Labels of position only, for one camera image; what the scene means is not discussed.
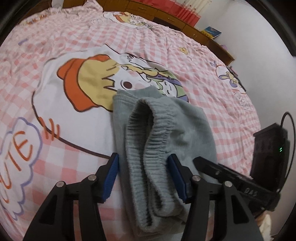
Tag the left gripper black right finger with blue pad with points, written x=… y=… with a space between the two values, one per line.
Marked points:
x=233 y=219

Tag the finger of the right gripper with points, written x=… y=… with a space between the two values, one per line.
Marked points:
x=222 y=174

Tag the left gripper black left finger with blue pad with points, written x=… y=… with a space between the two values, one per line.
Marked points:
x=55 y=218

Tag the grey sweatpants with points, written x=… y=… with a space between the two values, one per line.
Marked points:
x=148 y=128

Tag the blue book on cabinet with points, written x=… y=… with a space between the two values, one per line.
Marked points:
x=211 y=32

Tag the pink checkered cartoon bedsheet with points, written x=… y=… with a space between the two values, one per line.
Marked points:
x=60 y=70

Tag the red and cream curtain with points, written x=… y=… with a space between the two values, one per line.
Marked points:
x=189 y=11

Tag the long wooden low cabinet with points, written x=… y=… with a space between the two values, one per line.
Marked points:
x=158 y=16

